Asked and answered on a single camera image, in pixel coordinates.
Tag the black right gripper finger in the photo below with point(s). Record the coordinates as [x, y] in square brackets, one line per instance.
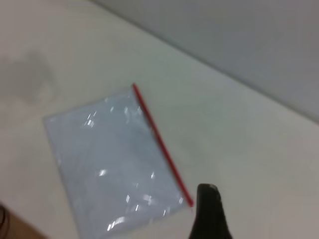
[209, 216]

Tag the clear zipper bag red strip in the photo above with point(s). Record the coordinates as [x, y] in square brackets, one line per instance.
[112, 161]

